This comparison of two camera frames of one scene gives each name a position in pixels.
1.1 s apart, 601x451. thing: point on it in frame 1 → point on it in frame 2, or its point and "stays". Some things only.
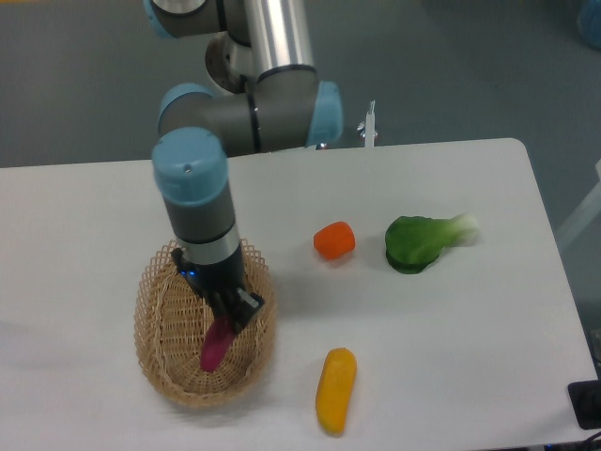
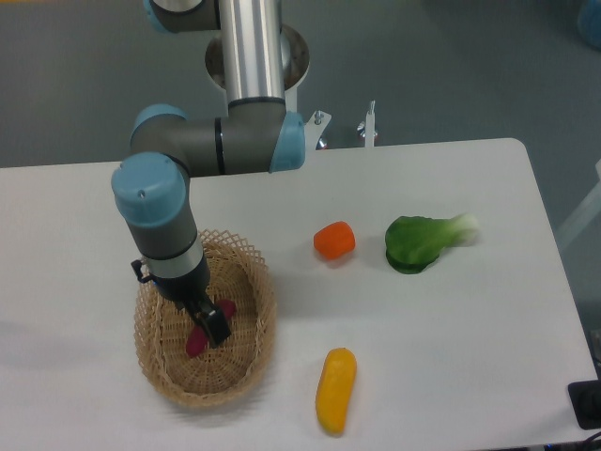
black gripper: [223, 285] → [188, 290]
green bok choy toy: [413, 243] stays
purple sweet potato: [218, 344] → [196, 339]
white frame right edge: [587, 214] stays
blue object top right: [589, 20] stays
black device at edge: [585, 398] stays
